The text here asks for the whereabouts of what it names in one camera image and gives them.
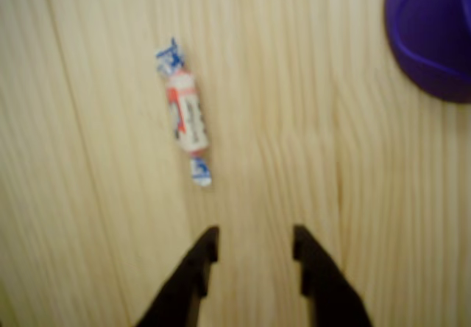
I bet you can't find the purple bowl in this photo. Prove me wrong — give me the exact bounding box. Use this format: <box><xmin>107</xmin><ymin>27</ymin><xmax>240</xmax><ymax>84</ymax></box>
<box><xmin>384</xmin><ymin>0</ymin><xmax>471</xmax><ymax>105</ymax></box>

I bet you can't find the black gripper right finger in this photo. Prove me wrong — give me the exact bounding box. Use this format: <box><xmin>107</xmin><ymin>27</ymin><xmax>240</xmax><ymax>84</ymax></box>
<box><xmin>292</xmin><ymin>225</ymin><xmax>373</xmax><ymax>327</ymax></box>

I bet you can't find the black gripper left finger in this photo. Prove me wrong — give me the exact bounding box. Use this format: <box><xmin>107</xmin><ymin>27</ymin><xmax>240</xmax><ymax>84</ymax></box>
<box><xmin>134</xmin><ymin>225</ymin><xmax>221</xmax><ymax>327</ymax></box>

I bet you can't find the white candy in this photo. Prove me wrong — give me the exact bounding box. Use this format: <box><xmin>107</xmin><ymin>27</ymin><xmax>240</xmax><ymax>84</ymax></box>
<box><xmin>154</xmin><ymin>38</ymin><xmax>214</xmax><ymax>189</ymax></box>

